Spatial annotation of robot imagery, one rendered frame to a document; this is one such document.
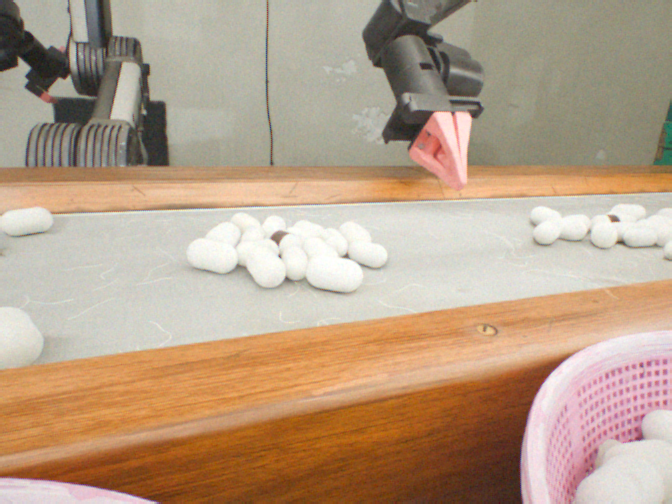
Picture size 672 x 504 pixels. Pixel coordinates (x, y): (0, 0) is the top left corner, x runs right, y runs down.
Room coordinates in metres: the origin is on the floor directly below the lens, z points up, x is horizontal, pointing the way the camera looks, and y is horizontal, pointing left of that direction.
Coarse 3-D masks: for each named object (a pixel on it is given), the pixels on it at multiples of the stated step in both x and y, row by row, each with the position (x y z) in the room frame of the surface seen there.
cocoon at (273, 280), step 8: (256, 248) 0.30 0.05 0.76; (264, 248) 0.30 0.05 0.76; (248, 256) 0.30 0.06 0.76; (256, 256) 0.29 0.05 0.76; (264, 256) 0.29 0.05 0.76; (272, 256) 0.29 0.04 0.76; (248, 264) 0.30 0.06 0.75; (256, 264) 0.28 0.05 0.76; (264, 264) 0.28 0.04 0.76; (272, 264) 0.28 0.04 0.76; (280, 264) 0.29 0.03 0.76; (256, 272) 0.28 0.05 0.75; (264, 272) 0.28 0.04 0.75; (272, 272) 0.28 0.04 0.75; (280, 272) 0.28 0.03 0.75; (256, 280) 0.28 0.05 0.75; (264, 280) 0.28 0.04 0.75; (272, 280) 0.28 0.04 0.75; (280, 280) 0.28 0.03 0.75
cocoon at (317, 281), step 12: (312, 264) 0.29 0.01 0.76; (324, 264) 0.29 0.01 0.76; (336, 264) 0.29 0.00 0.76; (348, 264) 0.29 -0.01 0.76; (312, 276) 0.29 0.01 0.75; (324, 276) 0.28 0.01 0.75; (336, 276) 0.28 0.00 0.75; (348, 276) 0.28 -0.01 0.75; (360, 276) 0.28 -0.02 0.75; (324, 288) 0.29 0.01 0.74; (336, 288) 0.28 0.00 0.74; (348, 288) 0.28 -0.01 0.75
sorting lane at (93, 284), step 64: (0, 256) 0.31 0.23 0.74; (64, 256) 0.32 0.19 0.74; (128, 256) 0.33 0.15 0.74; (448, 256) 0.37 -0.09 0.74; (512, 256) 0.38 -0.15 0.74; (576, 256) 0.40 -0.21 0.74; (640, 256) 0.41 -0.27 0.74; (64, 320) 0.23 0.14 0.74; (128, 320) 0.23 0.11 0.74; (192, 320) 0.24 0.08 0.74; (256, 320) 0.24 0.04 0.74; (320, 320) 0.25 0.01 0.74
